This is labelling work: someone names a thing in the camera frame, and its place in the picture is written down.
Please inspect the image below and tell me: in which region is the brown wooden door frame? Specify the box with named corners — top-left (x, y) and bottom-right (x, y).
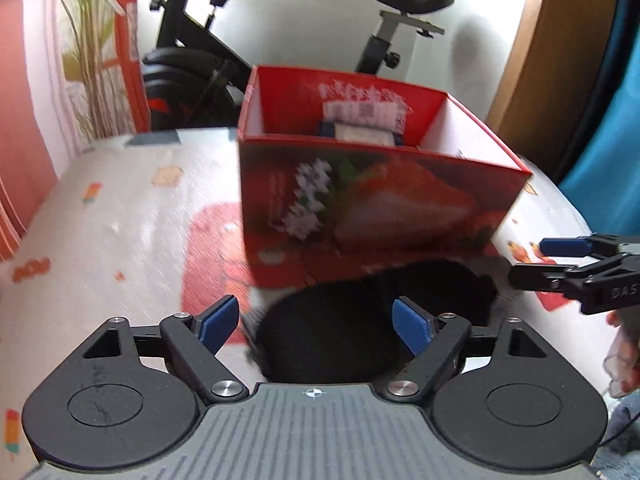
top-left (486, 0), bottom-right (616, 174)

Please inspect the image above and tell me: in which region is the pink orange printed curtain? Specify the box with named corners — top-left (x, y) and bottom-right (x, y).
top-left (1, 0), bottom-right (150, 260)

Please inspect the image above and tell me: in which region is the white plastic pouch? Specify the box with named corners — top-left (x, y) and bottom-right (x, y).
top-left (333, 122), bottom-right (396, 146)

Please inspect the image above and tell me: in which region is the right hand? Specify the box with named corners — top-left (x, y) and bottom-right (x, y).
top-left (603, 311), bottom-right (639, 399)

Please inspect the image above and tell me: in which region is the blue curtain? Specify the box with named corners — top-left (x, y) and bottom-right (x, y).
top-left (560, 0), bottom-right (639, 235)

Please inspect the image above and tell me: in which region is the printed white table mat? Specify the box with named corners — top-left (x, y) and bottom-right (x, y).
top-left (0, 127), bottom-right (606, 476)

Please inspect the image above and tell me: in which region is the black sleep eye mask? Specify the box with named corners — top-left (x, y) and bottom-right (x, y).
top-left (242, 259), bottom-right (498, 384)

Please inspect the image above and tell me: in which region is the black exercise bike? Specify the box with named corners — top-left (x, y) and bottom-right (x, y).
top-left (142, 0), bottom-right (454, 131)

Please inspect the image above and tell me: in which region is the red strawberry cardboard box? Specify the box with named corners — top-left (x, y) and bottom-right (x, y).
top-left (238, 66), bottom-right (530, 287)

